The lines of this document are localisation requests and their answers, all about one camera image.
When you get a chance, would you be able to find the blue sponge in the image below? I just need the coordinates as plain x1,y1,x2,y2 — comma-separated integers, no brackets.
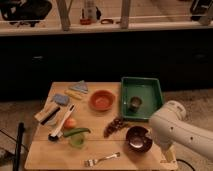
53,94,69,106

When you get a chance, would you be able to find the silver fork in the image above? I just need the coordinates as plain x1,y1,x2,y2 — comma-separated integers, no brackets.
84,152,121,167

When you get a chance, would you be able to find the green pea pod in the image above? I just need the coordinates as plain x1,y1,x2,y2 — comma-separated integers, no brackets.
63,128,91,137

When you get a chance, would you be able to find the green plastic tray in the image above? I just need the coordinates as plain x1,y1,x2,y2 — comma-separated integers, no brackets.
120,77,163,121

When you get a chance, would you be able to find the orange bowl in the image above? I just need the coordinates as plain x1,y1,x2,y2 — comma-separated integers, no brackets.
89,90,115,111

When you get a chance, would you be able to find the yellow stick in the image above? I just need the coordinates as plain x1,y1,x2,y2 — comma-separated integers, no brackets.
65,90,82,100

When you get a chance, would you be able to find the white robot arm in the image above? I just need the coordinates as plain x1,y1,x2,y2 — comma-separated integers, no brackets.
149,100,213,161

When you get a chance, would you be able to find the red apple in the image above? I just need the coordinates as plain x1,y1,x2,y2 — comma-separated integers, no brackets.
64,118,77,129

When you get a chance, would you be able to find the grey blue triangular wedge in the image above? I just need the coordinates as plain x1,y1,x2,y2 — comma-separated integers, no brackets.
69,80,88,94

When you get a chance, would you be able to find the black cable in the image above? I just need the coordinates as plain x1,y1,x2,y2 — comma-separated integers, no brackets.
175,158,198,171

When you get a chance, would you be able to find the wooden block with black strip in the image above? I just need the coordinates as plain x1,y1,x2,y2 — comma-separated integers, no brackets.
34,102,60,126

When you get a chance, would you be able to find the yellow gripper tip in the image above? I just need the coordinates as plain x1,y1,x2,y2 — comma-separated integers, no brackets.
161,147,176,163

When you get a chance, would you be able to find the bunch of dark grapes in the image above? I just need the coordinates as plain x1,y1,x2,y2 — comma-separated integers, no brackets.
104,118,124,138

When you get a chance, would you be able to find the small green cup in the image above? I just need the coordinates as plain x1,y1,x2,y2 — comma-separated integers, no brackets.
69,133,85,148

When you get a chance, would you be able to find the small metal cup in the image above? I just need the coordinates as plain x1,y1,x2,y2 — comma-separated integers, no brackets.
129,96,142,112

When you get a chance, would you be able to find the white bottle on shelf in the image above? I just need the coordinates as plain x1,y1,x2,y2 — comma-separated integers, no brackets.
84,0,97,22

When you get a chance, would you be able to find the black bag on shelf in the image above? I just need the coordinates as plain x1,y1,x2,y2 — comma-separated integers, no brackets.
0,0,52,27

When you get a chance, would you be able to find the dark brown bowl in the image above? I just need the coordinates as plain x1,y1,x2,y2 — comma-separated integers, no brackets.
126,126,153,153

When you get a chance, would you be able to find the black pole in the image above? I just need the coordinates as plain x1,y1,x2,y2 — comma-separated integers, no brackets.
12,122,25,171

